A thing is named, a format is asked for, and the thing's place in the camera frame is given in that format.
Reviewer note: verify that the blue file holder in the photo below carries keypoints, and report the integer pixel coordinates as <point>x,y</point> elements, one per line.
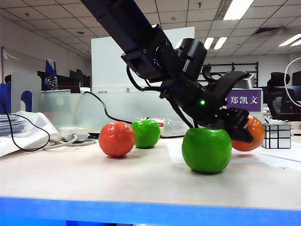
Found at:
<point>4,94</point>

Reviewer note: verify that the long ceiling light panel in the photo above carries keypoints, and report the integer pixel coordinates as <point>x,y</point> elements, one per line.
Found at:
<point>237,9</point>

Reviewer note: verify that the blue edge strip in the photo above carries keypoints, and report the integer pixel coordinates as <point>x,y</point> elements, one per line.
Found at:
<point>150,212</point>

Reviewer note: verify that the orange toy mandarin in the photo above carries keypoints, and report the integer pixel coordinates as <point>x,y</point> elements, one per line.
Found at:
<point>116,139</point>
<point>257,139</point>

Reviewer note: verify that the white power adapter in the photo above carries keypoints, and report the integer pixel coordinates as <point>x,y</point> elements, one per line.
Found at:
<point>73,133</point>

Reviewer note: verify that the stack of printed papers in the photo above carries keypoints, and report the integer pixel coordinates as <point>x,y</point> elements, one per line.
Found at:
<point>11,127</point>

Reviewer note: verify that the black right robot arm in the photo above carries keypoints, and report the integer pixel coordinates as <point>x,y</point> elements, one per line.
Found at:
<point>127,28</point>

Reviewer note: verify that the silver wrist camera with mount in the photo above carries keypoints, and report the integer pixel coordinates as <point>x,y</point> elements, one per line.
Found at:
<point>248,81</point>

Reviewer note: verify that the purple white name plate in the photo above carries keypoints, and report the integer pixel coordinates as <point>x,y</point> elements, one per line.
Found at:
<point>244,100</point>

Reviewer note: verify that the clear plastic bottle red label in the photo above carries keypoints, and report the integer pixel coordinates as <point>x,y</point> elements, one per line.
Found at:
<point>174,126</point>

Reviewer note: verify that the frosted desk partition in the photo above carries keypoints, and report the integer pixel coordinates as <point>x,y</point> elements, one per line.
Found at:
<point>70,110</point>

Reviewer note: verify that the white file holder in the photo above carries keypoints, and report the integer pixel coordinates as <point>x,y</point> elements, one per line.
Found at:
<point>35,94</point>

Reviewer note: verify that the black shelf rack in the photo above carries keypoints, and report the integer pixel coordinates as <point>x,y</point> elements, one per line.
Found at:
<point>257,75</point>

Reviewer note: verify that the white paper sheet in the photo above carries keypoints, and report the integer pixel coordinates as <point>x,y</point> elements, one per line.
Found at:
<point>282,155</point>
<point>174,150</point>

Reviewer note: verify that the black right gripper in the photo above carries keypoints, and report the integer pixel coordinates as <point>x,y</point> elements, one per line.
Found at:
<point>232,116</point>

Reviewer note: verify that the white monitor back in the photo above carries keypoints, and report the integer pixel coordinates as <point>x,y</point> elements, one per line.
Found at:
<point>108,66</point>

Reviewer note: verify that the silver mirror puzzle cube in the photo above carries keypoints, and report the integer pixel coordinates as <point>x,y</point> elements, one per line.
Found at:
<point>276,136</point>

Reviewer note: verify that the blue crystal trophy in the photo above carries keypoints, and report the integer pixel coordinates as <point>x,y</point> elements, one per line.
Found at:
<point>50,75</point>

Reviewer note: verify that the green toy apple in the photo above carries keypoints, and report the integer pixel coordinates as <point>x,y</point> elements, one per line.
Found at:
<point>207,150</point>
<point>145,134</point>

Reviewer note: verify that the white plastic bag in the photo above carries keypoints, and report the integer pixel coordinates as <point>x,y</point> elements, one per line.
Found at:
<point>40,122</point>

